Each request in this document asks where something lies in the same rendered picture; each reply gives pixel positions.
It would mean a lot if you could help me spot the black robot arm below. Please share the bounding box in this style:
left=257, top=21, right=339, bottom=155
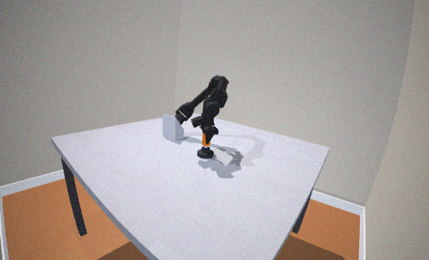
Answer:
left=174, top=75, right=229, bottom=128

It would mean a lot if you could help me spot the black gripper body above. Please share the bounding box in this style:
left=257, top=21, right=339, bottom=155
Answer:
left=201, top=112, right=218, bottom=134

